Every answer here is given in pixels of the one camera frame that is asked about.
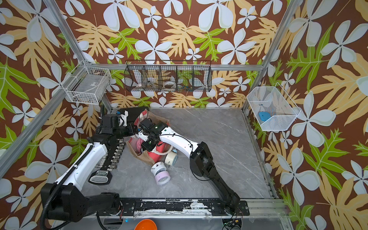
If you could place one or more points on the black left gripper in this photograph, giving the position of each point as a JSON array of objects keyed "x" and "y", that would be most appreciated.
[{"x": 131, "y": 129}]

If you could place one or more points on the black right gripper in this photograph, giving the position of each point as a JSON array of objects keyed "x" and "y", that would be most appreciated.
[{"x": 146, "y": 147}]

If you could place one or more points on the pink twin bell alarm clock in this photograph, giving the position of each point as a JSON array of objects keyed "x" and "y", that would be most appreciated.
[{"x": 139, "y": 146}]

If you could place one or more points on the burlap red Christmas canvas bag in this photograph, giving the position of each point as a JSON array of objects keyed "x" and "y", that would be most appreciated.
[{"x": 145, "y": 156}]

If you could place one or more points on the white round alarm clock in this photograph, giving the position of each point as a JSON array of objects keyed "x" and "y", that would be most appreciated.
[{"x": 158, "y": 168}]

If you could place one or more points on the lilac round alarm clock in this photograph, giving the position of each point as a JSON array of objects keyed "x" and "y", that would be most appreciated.
[{"x": 162, "y": 178}]

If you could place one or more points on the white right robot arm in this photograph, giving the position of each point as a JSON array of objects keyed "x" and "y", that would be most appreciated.
[{"x": 200, "y": 158}]

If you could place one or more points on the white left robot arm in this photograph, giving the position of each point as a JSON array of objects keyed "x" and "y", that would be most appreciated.
[{"x": 63, "y": 200}]

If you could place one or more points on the cream round alarm clock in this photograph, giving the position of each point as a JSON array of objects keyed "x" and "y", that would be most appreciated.
[{"x": 171, "y": 158}]

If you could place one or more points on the orange bowl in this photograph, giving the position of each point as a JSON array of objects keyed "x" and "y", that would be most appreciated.
[{"x": 146, "y": 224}]

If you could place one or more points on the blue object in basket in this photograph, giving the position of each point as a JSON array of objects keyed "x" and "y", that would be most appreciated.
[{"x": 264, "y": 116}]

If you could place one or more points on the white wire basket left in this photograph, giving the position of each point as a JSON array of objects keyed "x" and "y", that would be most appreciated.
[{"x": 87, "y": 84}]

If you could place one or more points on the white wire basket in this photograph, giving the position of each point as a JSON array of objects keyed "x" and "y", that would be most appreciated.
[
  {"x": 276, "y": 101},
  {"x": 87, "y": 84}
]

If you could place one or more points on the black wire wall basket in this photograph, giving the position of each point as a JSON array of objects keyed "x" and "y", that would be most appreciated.
[{"x": 168, "y": 75}]

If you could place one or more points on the white wire basket right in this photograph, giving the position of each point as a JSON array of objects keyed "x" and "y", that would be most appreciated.
[{"x": 276, "y": 101}]

